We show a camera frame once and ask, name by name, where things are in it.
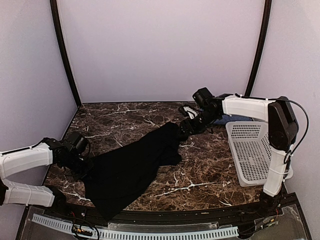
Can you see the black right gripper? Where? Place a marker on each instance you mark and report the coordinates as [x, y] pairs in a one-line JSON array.
[[194, 129]]

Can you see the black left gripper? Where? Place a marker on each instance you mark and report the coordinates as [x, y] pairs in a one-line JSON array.
[[90, 166]]

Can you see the blue checkered shirt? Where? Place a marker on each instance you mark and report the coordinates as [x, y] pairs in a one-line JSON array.
[[230, 117]]

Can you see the black garment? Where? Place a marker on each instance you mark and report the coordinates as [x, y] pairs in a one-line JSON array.
[[120, 176]]

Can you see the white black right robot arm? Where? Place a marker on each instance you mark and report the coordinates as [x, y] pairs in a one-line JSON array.
[[278, 113]]

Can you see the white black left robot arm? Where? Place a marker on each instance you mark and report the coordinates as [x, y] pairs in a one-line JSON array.
[[71, 153]]

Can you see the white plastic laundry basket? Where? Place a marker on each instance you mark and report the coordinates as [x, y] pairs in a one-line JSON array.
[[256, 162]]

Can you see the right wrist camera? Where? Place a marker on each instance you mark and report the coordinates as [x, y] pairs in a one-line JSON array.
[[188, 111]]

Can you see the white slotted cable duct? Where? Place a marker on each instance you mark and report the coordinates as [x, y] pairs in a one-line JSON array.
[[117, 231]]

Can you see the black front table rail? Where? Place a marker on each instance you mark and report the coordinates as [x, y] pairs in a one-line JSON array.
[[234, 215]]

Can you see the black right corner post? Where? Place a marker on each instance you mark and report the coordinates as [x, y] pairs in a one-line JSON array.
[[259, 48]]

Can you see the black corner post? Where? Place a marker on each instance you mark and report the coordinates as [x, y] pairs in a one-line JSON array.
[[63, 51], [259, 48]]

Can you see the black left corner post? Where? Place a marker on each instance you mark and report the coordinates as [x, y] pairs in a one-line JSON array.
[[63, 51]]

